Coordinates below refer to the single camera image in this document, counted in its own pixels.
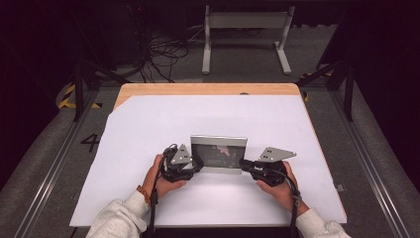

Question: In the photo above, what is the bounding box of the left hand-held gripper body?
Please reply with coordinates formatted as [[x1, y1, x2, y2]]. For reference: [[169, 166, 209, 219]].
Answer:
[[160, 143, 199, 182]]

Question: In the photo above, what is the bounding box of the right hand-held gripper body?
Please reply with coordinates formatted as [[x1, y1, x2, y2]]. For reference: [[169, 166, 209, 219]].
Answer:
[[252, 146, 297, 188]]

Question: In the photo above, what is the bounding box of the person's left hand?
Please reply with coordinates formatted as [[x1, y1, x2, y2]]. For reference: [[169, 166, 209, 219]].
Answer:
[[142, 154, 188, 200]]

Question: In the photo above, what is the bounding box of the person's right hand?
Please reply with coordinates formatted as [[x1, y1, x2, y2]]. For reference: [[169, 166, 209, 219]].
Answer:
[[257, 161, 310, 218]]

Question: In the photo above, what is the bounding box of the white table cover sheet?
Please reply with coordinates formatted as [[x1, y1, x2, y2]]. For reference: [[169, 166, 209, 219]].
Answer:
[[68, 94, 348, 229]]

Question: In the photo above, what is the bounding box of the black metal stand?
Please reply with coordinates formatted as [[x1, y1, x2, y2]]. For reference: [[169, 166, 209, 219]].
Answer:
[[295, 59, 357, 122], [69, 9, 133, 122]]

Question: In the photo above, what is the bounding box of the yellow black hazard tape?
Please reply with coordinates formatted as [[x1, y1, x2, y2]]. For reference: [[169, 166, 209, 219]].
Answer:
[[57, 83, 102, 110]]

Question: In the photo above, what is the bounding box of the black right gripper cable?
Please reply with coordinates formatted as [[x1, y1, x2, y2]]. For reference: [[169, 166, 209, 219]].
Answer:
[[266, 168, 303, 238]]

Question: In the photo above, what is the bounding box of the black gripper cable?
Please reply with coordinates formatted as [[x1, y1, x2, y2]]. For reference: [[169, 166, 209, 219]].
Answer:
[[146, 143, 178, 238], [266, 168, 303, 238]]

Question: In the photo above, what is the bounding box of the orange beaded bracelet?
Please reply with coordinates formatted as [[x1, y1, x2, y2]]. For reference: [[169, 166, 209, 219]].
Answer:
[[136, 184, 153, 208]]

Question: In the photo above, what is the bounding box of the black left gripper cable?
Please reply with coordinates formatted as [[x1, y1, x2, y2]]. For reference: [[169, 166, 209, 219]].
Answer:
[[146, 143, 178, 238]]

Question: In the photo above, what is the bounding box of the aluminium floor rail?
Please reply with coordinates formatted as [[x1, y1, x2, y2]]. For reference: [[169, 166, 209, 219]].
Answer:
[[329, 88, 411, 238], [13, 88, 101, 238]]

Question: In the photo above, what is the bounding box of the tangle of black floor cables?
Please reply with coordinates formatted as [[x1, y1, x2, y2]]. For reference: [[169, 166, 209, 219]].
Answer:
[[132, 25, 206, 84]]

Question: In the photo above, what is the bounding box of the white metal desk frame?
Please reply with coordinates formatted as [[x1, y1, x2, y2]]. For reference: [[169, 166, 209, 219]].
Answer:
[[201, 4, 296, 75]]

